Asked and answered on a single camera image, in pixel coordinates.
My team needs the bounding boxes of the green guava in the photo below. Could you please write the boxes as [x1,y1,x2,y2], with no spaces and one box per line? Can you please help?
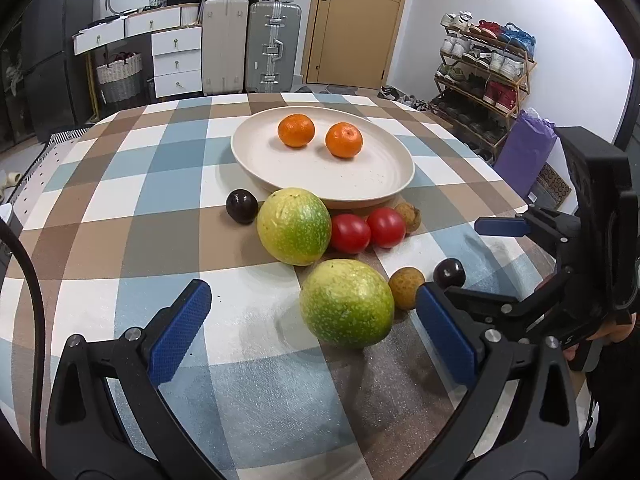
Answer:
[299,259,396,350]

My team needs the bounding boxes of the black cable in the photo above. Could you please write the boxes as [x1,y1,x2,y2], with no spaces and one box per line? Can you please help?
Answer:
[0,220,48,461]

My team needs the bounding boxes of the silver hard-shell suitcase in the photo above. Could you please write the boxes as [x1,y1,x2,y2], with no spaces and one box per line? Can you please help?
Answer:
[245,2,303,94]

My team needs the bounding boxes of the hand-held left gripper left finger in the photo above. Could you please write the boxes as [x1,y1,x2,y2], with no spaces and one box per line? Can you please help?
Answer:
[45,279,226,480]

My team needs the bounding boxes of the orange mandarin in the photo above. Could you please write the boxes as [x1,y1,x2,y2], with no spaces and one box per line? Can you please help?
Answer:
[325,122,364,160]
[277,114,316,149]

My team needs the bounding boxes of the group of assorted sneakers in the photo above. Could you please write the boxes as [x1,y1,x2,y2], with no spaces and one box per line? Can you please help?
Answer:
[440,11,536,126]

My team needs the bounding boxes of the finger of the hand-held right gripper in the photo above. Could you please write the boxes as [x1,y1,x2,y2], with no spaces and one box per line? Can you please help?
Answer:
[475,207,583,261]
[442,267,576,346]

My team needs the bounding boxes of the wooden door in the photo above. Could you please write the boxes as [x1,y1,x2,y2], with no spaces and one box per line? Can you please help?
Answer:
[301,0,413,90]

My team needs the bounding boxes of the brown longan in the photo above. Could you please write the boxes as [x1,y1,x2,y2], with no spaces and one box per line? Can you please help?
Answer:
[388,267,426,311]
[394,202,422,234]

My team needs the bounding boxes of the red tomato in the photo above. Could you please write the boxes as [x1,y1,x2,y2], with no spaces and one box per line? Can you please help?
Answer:
[329,213,372,255]
[367,207,407,249]

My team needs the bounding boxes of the black refrigerator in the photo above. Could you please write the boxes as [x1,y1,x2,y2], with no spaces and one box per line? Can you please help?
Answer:
[0,0,98,156]

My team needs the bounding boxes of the brown doormat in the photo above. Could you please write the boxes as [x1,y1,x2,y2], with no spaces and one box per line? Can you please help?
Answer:
[529,162,572,211]

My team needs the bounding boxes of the cream hard-shell suitcase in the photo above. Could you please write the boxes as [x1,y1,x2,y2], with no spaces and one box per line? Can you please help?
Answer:
[202,0,249,96]

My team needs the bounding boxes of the dark purple plum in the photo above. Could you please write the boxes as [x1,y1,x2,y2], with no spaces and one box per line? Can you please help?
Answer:
[225,189,259,225]
[432,257,467,290]

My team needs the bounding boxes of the person's right hand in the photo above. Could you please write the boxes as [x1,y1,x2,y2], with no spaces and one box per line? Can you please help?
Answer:
[562,312,640,361]

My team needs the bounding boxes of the striped floor mat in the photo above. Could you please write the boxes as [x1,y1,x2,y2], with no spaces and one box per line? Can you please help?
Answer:
[10,127,91,201]

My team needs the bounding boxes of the white drawer cabinet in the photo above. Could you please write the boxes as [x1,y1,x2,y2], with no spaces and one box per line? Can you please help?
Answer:
[72,4,203,99]

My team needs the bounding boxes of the cream round plate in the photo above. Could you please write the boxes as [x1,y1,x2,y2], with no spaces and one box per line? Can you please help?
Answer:
[230,108,416,210]

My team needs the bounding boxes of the purple paper bag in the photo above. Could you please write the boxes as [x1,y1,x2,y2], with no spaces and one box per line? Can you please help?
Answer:
[493,108,558,201]

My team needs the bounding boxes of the checkered tablecloth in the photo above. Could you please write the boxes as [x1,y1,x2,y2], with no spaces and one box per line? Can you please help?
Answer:
[0,91,591,480]

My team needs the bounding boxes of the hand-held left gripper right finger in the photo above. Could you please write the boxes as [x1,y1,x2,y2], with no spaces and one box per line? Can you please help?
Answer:
[415,282,583,480]

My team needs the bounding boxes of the wooden shoe rack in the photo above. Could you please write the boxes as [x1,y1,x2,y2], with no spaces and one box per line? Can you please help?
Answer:
[430,11,537,166]

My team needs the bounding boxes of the woven laundry basket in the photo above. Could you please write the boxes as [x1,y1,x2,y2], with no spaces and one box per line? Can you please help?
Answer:
[96,53,144,106]

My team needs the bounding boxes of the yellow-green guava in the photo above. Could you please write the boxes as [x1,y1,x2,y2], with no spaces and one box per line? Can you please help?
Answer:
[256,187,332,267]

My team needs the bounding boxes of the shoes on floor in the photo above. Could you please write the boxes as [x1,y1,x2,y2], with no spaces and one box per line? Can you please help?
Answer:
[377,86,431,111]

